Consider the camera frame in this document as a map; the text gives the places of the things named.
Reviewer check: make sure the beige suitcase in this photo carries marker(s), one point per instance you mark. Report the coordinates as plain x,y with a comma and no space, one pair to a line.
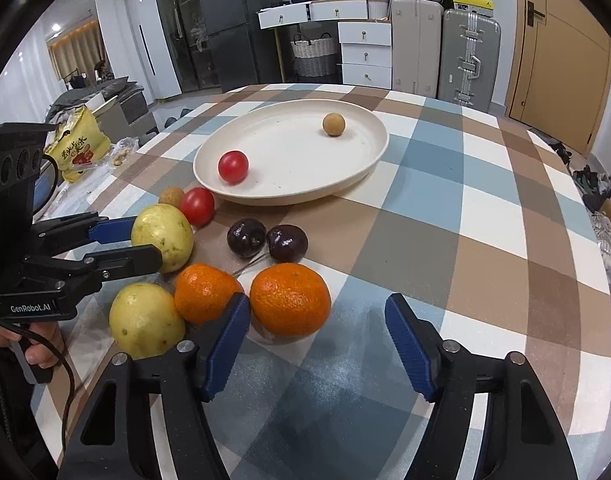
415,45

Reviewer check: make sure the dark grey refrigerator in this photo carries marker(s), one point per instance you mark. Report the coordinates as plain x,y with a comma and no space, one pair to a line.
235,25

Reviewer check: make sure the round tan longan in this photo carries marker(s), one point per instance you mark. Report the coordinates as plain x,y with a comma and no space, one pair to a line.
333,124

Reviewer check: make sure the silver suitcase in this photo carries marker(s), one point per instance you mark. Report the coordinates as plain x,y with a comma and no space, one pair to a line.
468,57

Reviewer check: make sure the orange mandarin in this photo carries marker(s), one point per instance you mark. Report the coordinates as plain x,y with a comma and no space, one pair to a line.
203,292
290,300

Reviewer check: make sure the pile of clothes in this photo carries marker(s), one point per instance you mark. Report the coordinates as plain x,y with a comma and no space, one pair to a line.
595,195

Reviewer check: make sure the wooden door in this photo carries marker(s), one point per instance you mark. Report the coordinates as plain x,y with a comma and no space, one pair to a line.
560,60

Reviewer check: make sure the pile of tan nuts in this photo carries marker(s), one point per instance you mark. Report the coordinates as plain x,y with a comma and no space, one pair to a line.
123,152

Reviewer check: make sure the dark purple plum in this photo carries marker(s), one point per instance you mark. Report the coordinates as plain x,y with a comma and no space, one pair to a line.
246,237
287,244

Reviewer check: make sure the dark glass cabinet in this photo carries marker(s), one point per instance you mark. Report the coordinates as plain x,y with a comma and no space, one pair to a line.
178,25

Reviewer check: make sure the brownish longan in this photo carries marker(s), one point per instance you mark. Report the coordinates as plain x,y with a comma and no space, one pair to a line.
170,196

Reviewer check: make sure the person's left hand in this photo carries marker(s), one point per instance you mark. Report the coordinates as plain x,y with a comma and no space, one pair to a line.
40,355

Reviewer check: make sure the yellow-green guava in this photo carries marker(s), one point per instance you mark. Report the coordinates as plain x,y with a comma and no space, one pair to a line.
143,317

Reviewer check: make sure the white drawer cabinet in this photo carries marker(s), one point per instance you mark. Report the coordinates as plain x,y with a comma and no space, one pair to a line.
365,55

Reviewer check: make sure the yellow black shoe box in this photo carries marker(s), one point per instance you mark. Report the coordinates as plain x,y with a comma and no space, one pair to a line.
473,5

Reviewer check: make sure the cream round plate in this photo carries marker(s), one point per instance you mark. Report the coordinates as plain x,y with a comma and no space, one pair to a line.
285,160

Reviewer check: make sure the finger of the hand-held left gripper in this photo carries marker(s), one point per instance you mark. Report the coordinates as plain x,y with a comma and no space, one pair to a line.
130,260
110,230

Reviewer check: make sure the red tomato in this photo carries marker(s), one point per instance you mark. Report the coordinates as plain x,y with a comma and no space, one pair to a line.
233,166
198,206

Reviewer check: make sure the woven laundry basket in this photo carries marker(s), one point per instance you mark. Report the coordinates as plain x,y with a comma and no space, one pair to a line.
313,55

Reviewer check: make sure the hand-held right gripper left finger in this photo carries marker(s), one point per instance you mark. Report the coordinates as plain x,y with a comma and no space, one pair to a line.
228,345

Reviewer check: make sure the white ribbed container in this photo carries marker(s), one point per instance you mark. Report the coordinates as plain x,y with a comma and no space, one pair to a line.
378,9

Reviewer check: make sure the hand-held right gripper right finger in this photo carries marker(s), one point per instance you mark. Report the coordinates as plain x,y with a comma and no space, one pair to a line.
410,350

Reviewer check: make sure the speckled green guava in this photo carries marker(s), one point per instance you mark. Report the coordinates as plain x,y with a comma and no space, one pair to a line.
165,232

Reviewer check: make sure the yellow snack bag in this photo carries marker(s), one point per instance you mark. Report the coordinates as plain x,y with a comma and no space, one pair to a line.
77,147

